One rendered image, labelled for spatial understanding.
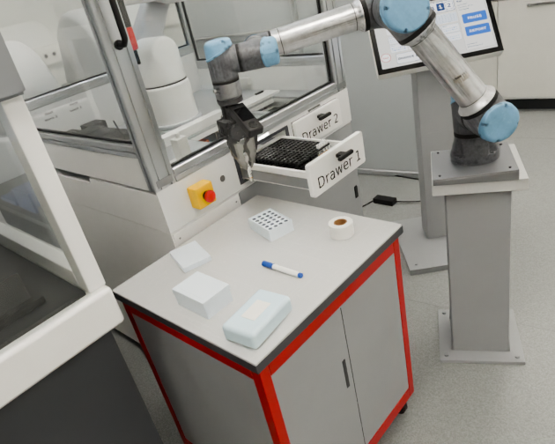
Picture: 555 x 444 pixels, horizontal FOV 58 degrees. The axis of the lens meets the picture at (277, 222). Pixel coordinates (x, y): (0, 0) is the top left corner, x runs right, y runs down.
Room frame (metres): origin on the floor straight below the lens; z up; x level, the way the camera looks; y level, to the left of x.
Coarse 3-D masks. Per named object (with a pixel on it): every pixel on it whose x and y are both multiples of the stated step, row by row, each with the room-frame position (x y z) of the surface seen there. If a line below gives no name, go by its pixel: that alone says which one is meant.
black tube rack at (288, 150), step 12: (276, 144) 1.72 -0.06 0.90; (288, 144) 1.69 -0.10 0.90; (300, 144) 1.67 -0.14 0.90; (312, 144) 1.63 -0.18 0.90; (264, 156) 1.63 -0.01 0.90; (276, 156) 1.61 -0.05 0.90; (288, 156) 1.57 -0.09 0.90; (300, 156) 1.55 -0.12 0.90; (312, 156) 1.60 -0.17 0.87; (300, 168) 1.52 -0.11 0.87
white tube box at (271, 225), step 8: (256, 216) 1.40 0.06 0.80; (264, 216) 1.39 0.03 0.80; (272, 216) 1.38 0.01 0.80; (280, 216) 1.37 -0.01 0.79; (256, 224) 1.35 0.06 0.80; (264, 224) 1.34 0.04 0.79; (272, 224) 1.33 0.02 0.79; (280, 224) 1.33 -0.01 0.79; (288, 224) 1.31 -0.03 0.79; (256, 232) 1.36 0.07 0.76; (264, 232) 1.31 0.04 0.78; (272, 232) 1.29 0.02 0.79; (280, 232) 1.30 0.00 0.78; (288, 232) 1.31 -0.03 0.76; (272, 240) 1.29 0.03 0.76
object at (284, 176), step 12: (264, 144) 1.76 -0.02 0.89; (240, 168) 1.63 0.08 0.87; (252, 168) 1.60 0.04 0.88; (264, 168) 1.55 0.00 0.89; (276, 168) 1.51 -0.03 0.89; (288, 168) 1.48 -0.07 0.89; (264, 180) 1.56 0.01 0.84; (276, 180) 1.52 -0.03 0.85; (288, 180) 1.48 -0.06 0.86; (300, 180) 1.44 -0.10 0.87
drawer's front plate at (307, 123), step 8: (328, 104) 1.97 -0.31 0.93; (336, 104) 2.00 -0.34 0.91; (312, 112) 1.91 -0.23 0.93; (320, 112) 1.93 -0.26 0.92; (336, 112) 2.00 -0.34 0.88; (304, 120) 1.86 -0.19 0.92; (312, 120) 1.89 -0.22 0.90; (328, 120) 1.96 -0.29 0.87; (296, 128) 1.83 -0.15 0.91; (304, 128) 1.86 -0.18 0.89; (312, 128) 1.89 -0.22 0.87; (320, 128) 1.92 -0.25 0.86; (328, 128) 1.95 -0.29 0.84; (296, 136) 1.83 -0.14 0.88; (304, 136) 1.85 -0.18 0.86; (312, 136) 1.88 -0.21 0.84; (320, 136) 1.92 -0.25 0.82
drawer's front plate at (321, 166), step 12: (360, 132) 1.57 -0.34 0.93; (336, 144) 1.50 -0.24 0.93; (348, 144) 1.52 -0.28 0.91; (360, 144) 1.57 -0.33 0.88; (324, 156) 1.44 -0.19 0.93; (348, 156) 1.52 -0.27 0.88; (360, 156) 1.56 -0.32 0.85; (312, 168) 1.39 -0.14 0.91; (324, 168) 1.43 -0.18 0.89; (348, 168) 1.51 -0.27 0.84; (312, 180) 1.38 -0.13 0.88; (336, 180) 1.46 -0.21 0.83; (312, 192) 1.39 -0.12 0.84
